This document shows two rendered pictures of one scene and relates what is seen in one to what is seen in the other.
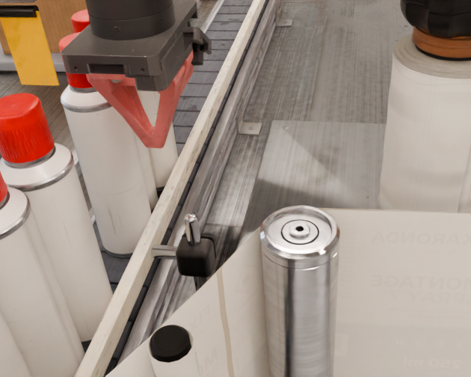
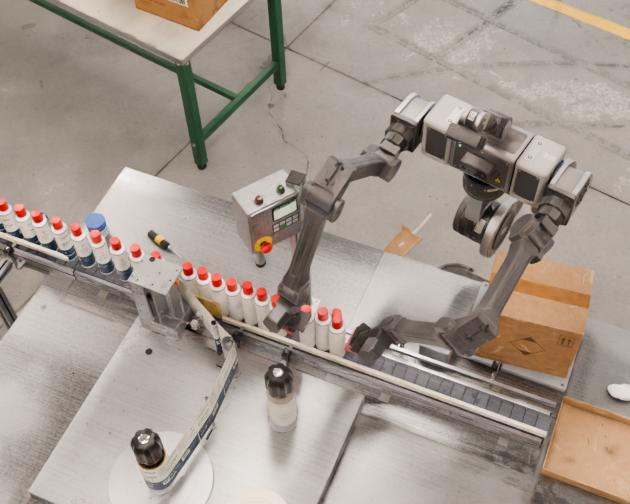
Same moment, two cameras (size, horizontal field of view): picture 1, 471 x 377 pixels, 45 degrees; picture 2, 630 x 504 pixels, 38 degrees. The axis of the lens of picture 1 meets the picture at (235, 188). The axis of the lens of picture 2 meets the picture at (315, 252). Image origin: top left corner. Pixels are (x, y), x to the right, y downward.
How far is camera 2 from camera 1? 269 cm
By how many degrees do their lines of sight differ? 66
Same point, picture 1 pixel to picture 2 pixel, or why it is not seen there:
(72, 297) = not seen: hidden behind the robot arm
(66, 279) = not seen: hidden behind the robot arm
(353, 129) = (347, 420)
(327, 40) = (469, 456)
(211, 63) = (423, 381)
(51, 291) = (260, 316)
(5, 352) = (246, 309)
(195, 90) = (399, 371)
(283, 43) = (473, 433)
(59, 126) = not seen: hidden behind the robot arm
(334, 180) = (317, 404)
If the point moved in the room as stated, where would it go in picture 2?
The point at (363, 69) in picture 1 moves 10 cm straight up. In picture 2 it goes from (427, 461) to (429, 447)
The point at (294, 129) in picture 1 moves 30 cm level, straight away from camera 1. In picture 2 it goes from (353, 401) to (449, 425)
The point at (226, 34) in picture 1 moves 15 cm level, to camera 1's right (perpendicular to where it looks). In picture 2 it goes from (458, 394) to (455, 438)
